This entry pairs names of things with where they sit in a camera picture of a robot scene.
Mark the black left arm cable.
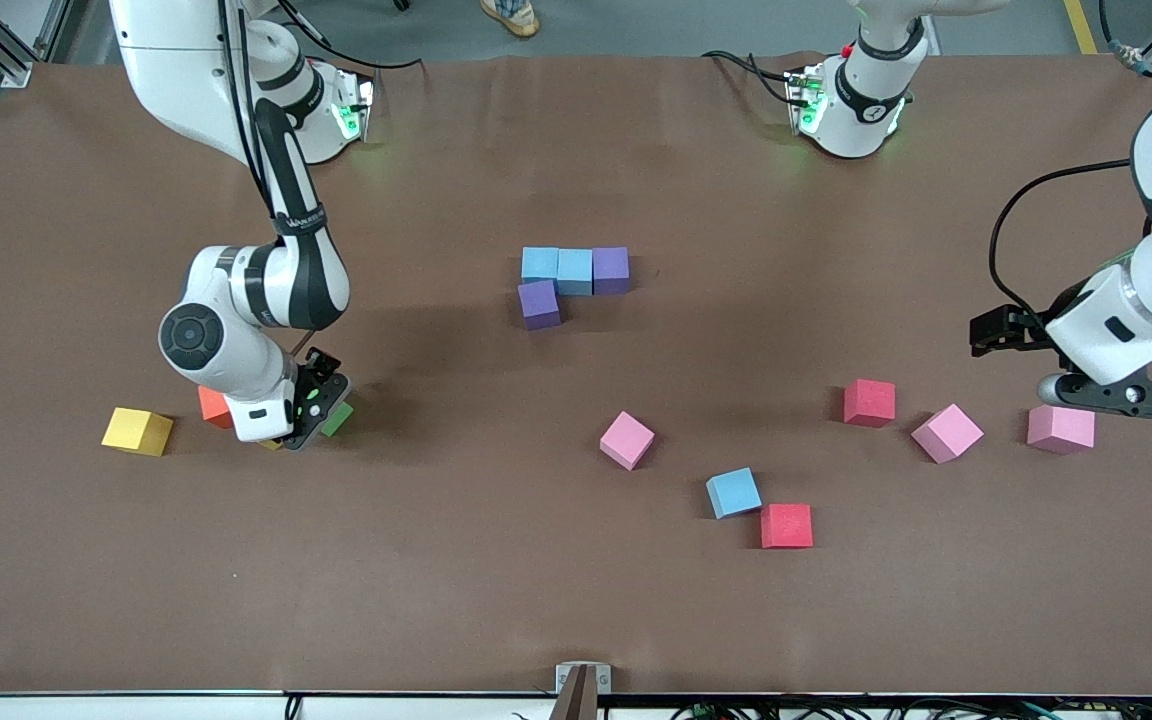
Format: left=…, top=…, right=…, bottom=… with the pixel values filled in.
left=986, top=158, right=1134, bottom=323

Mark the red foam block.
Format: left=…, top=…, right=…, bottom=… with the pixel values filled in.
left=844, top=379, right=896, bottom=429
left=761, top=503, right=814, bottom=550

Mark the pink foam block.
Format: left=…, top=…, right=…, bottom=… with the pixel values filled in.
left=911, top=403, right=985, bottom=465
left=600, top=411, right=656, bottom=471
left=1026, top=403, right=1097, bottom=456

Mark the black base cable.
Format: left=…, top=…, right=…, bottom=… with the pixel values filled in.
left=702, top=48, right=799, bottom=106

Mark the purple foam block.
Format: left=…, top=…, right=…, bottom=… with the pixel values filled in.
left=592, top=247, right=631, bottom=296
left=517, top=280, right=563, bottom=331

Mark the metal table edge bracket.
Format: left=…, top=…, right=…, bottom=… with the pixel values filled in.
left=549, top=663, right=613, bottom=720

